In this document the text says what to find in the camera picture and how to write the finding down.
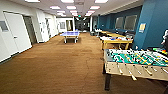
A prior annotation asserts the blue ping pong table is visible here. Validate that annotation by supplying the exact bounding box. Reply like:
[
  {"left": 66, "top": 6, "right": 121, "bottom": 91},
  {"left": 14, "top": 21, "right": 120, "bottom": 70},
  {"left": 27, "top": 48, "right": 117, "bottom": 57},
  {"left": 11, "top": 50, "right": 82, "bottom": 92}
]
[{"left": 59, "top": 30, "right": 81, "bottom": 45}]

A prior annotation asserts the long wooden table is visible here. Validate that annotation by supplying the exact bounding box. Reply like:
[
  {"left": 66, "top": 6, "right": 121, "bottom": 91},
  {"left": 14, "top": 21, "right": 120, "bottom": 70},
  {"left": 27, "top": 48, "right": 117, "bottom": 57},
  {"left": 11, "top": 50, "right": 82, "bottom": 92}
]
[{"left": 99, "top": 30, "right": 118, "bottom": 38}]

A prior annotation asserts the yellow air hockey table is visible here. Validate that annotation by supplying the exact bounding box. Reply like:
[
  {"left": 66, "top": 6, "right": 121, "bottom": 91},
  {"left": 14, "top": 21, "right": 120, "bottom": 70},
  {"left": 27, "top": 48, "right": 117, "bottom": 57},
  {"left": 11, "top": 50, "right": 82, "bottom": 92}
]
[{"left": 100, "top": 35, "right": 134, "bottom": 51}]

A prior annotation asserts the ceiling light panel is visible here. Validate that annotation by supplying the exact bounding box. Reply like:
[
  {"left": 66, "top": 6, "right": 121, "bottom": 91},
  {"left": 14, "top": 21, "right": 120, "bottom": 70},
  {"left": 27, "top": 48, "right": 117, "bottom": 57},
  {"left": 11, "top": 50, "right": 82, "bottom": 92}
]
[
  {"left": 89, "top": 5, "right": 101, "bottom": 10},
  {"left": 66, "top": 5, "right": 78, "bottom": 10},
  {"left": 49, "top": 5, "right": 62, "bottom": 10}
]

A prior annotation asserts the interior glass window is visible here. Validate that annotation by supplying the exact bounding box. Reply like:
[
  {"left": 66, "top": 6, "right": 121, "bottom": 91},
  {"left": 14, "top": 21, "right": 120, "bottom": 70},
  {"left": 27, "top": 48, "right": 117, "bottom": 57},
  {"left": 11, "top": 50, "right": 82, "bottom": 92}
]
[
  {"left": 124, "top": 14, "right": 139, "bottom": 32},
  {"left": 114, "top": 16, "right": 125, "bottom": 31}
]

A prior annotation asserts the green foosball table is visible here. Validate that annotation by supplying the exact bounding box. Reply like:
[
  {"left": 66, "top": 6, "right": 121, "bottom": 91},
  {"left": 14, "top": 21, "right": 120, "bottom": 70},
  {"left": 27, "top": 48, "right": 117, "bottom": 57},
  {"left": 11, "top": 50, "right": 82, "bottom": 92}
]
[{"left": 102, "top": 47, "right": 168, "bottom": 92}]

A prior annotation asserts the large white door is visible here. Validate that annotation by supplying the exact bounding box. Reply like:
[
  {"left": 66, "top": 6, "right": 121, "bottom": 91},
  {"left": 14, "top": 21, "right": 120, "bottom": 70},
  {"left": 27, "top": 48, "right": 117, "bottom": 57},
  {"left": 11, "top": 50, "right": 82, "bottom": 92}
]
[{"left": 2, "top": 11, "right": 33, "bottom": 56}]

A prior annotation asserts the yellow wall sign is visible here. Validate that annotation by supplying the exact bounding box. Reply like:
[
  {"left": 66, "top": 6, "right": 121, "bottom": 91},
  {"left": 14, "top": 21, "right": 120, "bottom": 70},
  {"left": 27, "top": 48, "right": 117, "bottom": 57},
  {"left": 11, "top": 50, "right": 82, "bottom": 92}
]
[{"left": 138, "top": 22, "right": 147, "bottom": 34}]

